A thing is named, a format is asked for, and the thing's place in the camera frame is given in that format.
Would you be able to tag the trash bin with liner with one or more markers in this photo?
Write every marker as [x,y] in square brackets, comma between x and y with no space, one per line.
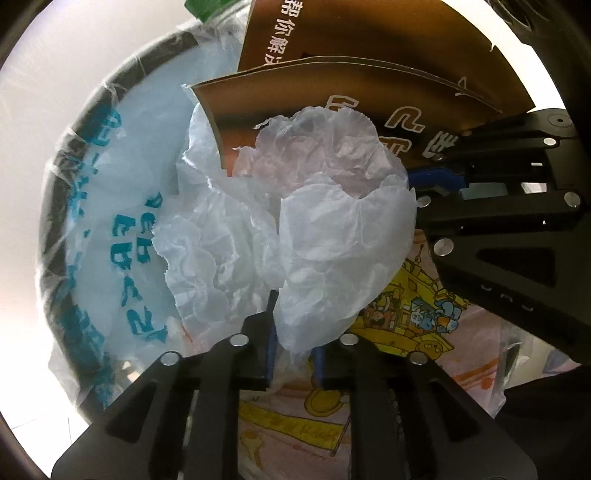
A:
[100,281]

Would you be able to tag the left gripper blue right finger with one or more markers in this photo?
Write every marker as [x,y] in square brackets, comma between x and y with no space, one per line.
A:
[410,420]

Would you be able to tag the brown cardboard box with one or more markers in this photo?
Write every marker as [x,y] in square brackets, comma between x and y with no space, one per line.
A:
[419,70]

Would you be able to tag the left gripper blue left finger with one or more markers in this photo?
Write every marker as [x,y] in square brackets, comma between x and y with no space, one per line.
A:
[179,418]

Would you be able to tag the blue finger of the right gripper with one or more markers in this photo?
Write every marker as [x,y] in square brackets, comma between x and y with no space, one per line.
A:
[436,177]

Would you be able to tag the green cap plastic bottle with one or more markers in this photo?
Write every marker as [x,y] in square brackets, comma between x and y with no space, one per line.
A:
[218,15]

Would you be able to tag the pink cartoon snack bag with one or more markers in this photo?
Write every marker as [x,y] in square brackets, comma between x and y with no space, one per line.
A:
[548,419]

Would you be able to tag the clear plastic bag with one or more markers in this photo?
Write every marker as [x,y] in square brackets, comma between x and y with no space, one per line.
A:
[318,210]

